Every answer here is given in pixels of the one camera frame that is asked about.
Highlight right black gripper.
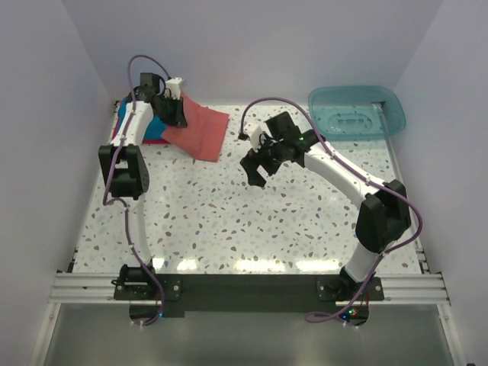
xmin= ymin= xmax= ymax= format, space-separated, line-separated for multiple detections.
xmin=241 ymin=132 xmax=287 ymax=188

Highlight salmon pink t shirt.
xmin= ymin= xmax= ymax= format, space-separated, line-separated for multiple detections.
xmin=162 ymin=93 xmax=230 ymax=162

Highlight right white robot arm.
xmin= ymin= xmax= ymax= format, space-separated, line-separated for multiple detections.
xmin=239 ymin=112 xmax=411 ymax=300

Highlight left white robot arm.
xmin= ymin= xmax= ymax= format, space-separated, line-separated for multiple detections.
xmin=98 ymin=72 xmax=188 ymax=299

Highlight folded blue t shirt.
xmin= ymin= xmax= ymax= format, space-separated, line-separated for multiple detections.
xmin=117 ymin=98 xmax=165 ymax=141

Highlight folded red t shirt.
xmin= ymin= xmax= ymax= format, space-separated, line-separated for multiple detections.
xmin=111 ymin=98 xmax=171 ymax=146

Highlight teal plastic basin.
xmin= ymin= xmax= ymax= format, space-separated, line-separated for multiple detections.
xmin=308 ymin=85 xmax=406 ymax=141

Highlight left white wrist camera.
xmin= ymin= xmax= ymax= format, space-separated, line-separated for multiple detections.
xmin=164 ymin=77 xmax=186 ymax=100

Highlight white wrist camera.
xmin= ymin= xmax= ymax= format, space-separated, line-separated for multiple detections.
xmin=238 ymin=126 xmax=268 ymax=152
xmin=164 ymin=77 xmax=186 ymax=100

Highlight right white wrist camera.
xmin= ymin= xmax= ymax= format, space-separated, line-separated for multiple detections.
xmin=238 ymin=126 xmax=268 ymax=152

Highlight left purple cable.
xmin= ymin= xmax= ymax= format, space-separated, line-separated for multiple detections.
xmin=103 ymin=55 xmax=171 ymax=327

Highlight purple cable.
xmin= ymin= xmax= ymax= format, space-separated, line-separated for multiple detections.
xmin=103 ymin=55 xmax=171 ymax=327
xmin=239 ymin=97 xmax=423 ymax=325

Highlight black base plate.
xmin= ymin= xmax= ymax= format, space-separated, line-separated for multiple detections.
xmin=111 ymin=267 xmax=385 ymax=324

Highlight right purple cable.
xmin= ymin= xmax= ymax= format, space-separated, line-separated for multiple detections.
xmin=239 ymin=97 xmax=423 ymax=325

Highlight aluminium frame rail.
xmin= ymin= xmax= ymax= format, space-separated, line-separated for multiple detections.
xmin=48 ymin=273 xmax=451 ymax=305

